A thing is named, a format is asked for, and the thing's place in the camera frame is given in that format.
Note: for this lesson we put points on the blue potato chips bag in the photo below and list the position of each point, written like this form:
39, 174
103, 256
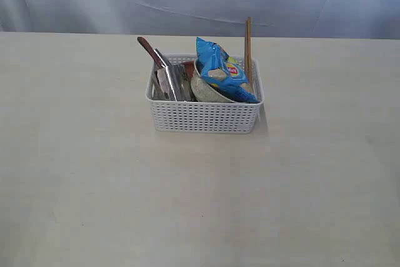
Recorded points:
223, 72

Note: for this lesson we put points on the wooden chopstick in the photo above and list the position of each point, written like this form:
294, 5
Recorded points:
246, 49
250, 55

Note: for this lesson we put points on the speckled beige ceramic bowl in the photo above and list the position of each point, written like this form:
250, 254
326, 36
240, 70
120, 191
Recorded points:
205, 92

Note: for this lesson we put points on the white perforated plastic basket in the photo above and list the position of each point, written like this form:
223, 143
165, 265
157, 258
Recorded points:
203, 117

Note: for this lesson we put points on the stainless steel cup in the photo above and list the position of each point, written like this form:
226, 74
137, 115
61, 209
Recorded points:
174, 83

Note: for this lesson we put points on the terracotta brown plate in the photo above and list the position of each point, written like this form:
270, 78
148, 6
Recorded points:
189, 68

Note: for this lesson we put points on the grey backdrop curtain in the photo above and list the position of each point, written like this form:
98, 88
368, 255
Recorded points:
374, 19

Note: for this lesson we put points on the brown wooden handled spoon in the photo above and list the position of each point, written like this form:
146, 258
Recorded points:
144, 43

